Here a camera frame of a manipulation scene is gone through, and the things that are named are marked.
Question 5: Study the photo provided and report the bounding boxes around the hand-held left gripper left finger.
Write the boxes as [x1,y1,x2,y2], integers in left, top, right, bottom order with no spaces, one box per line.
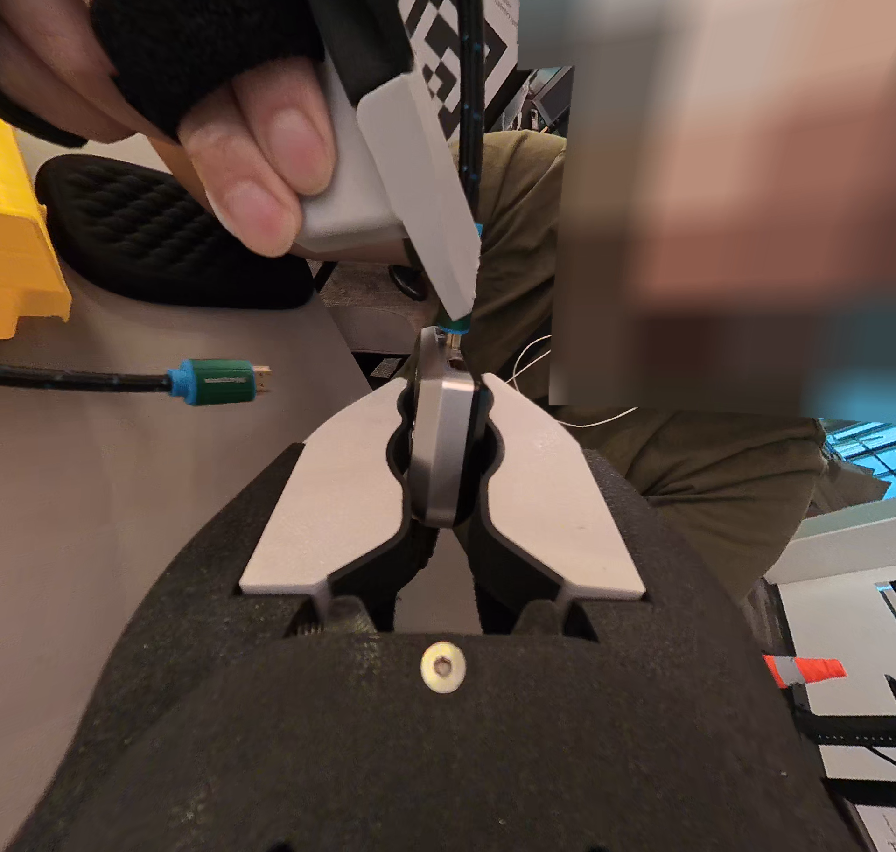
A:
[239,375,415,611]

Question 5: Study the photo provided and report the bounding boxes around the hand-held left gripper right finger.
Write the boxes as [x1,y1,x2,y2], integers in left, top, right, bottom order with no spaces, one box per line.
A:
[478,371,646,611]

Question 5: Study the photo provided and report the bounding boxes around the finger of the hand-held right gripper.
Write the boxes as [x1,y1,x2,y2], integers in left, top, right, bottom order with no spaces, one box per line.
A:
[357,71,483,321]

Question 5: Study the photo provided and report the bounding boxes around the silver multiport hub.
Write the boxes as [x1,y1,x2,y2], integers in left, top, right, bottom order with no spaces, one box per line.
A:
[406,326,491,530]

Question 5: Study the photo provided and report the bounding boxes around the black braided hdmi cable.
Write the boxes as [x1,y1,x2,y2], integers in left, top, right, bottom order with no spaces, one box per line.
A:
[0,0,487,406]

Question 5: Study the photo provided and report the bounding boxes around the yellow plastic bin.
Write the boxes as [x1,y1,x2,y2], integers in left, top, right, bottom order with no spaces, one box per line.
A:
[0,119,73,341]

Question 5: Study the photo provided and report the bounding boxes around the person's right hand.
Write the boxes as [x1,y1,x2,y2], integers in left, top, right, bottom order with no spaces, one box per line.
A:
[0,0,338,258]

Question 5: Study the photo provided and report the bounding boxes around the black white tag sign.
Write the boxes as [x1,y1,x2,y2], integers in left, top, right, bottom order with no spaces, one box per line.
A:
[392,0,522,133]

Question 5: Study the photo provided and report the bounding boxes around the black wrist rest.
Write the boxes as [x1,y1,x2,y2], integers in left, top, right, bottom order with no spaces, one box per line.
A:
[34,154,317,310]

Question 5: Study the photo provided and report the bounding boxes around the orange white striped tape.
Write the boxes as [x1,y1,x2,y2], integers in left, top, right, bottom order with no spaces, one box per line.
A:
[763,655,848,690]

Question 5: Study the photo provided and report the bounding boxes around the thin white cable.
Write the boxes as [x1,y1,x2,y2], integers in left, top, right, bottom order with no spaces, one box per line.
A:
[510,334,639,427]

